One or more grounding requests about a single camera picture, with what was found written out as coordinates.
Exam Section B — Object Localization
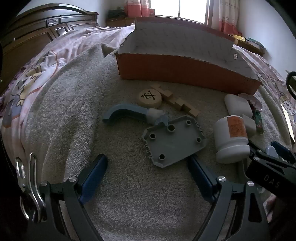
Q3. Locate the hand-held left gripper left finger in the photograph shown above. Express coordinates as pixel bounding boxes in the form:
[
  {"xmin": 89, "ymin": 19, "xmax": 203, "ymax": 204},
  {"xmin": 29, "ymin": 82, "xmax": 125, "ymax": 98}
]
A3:
[{"xmin": 28, "ymin": 154, "xmax": 108, "ymax": 241}]

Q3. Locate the pink printed bedsheet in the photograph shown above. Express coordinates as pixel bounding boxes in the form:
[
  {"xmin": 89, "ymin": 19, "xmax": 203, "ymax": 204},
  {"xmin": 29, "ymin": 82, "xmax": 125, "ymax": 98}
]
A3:
[{"xmin": 0, "ymin": 25, "xmax": 296, "ymax": 149}]

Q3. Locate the orange cardboard box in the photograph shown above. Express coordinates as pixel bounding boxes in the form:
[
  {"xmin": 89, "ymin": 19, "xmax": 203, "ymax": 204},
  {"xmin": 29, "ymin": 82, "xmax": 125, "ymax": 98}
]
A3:
[{"xmin": 114, "ymin": 17, "xmax": 263, "ymax": 95}]

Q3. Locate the dark wooden headboard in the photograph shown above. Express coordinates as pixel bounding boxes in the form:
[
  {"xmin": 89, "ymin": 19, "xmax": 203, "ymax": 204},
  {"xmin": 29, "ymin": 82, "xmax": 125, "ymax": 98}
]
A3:
[{"xmin": 0, "ymin": 3, "xmax": 99, "ymax": 93}]

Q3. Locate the small white charger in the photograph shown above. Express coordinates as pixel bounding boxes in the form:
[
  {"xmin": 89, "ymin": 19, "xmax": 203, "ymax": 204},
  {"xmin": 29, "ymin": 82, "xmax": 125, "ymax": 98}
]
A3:
[{"xmin": 242, "ymin": 113, "xmax": 257, "ymax": 137}]

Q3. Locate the small green box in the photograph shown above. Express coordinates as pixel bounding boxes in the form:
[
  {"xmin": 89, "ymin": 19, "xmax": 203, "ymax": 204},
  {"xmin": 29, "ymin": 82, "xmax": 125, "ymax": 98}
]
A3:
[{"xmin": 253, "ymin": 110, "xmax": 264, "ymax": 135}]

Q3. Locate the dark object on cabinet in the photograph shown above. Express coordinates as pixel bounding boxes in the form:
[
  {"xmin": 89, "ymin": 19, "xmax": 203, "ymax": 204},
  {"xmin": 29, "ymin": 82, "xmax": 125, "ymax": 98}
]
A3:
[{"xmin": 107, "ymin": 8, "xmax": 127, "ymax": 19}]

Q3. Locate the green book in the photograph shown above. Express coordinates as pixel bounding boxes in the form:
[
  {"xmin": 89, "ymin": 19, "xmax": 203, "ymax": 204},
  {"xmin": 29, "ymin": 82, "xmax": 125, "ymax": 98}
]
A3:
[{"xmin": 248, "ymin": 37, "xmax": 264, "ymax": 48}]

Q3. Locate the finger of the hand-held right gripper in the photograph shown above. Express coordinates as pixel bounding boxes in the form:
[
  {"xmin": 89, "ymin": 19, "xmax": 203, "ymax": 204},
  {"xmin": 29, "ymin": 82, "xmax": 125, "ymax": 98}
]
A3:
[
  {"xmin": 248, "ymin": 141, "xmax": 281, "ymax": 164},
  {"xmin": 271, "ymin": 141, "xmax": 296, "ymax": 163}
]

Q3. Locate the person's right hand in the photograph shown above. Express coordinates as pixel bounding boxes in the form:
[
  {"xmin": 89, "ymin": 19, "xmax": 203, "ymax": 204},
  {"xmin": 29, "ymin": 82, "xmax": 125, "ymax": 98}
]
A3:
[{"xmin": 266, "ymin": 194, "xmax": 278, "ymax": 224}]

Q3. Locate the window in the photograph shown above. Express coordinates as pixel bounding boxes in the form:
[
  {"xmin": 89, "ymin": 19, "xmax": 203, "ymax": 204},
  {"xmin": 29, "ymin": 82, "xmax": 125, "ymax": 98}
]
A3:
[{"xmin": 148, "ymin": 0, "xmax": 211, "ymax": 25}]

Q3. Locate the round wooden chess piece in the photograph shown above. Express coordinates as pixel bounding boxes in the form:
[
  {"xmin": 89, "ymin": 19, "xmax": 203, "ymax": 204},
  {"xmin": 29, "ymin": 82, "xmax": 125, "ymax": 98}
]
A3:
[{"xmin": 137, "ymin": 88, "xmax": 162, "ymax": 108}]

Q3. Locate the grey terry towel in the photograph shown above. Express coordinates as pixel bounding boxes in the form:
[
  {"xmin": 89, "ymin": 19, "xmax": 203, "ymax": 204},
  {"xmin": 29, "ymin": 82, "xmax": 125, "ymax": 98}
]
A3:
[{"xmin": 14, "ymin": 44, "xmax": 292, "ymax": 241}]

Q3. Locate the steel spring clip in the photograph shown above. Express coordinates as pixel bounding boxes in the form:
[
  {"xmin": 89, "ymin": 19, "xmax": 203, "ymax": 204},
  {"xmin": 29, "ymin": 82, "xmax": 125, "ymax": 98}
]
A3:
[{"xmin": 15, "ymin": 152, "xmax": 47, "ymax": 223}]

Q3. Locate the white oval case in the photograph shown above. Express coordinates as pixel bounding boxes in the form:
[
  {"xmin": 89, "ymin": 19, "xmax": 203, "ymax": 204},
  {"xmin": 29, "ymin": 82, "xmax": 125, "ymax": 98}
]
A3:
[{"xmin": 224, "ymin": 93, "xmax": 253, "ymax": 117}]

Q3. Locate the grey plastic plate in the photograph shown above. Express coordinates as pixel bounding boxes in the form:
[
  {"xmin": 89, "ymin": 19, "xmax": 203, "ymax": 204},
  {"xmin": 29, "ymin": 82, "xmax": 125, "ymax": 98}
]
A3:
[{"xmin": 142, "ymin": 115, "xmax": 206, "ymax": 168}]

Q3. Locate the wooden puzzle block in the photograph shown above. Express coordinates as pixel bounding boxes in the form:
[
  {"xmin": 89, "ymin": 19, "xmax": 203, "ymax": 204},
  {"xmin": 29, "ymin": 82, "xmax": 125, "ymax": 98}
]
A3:
[
  {"xmin": 169, "ymin": 97, "xmax": 200, "ymax": 117},
  {"xmin": 150, "ymin": 85, "xmax": 173, "ymax": 99}
]

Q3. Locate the blue curved plastic handle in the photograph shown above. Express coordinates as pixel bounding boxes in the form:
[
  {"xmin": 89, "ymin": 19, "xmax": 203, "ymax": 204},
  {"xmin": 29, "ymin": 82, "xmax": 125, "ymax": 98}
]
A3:
[{"xmin": 102, "ymin": 103, "xmax": 170, "ymax": 127}]

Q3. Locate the white bottle with orange label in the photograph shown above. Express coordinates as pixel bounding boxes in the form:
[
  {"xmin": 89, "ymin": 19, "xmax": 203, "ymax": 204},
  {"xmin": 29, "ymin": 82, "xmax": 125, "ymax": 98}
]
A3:
[{"xmin": 213, "ymin": 115, "xmax": 251, "ymax": 164}]

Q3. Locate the pink patterned curtain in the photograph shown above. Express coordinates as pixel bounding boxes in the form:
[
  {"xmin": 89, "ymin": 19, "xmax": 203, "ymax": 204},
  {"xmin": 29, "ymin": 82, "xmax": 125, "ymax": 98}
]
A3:
[
  {"xmin": 125, "ymin": 0, "xmax": 151, "ymax": 17},
  {"xmin": 218, "ymin": 0, "xmax": 240, "ymax": 35}
]

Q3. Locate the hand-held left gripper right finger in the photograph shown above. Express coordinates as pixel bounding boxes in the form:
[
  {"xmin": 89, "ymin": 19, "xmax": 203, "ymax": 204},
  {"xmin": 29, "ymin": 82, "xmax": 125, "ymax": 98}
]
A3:
[{"xmin": 188, "ymin": 157, "xmax": 270, "ymax": 241}]

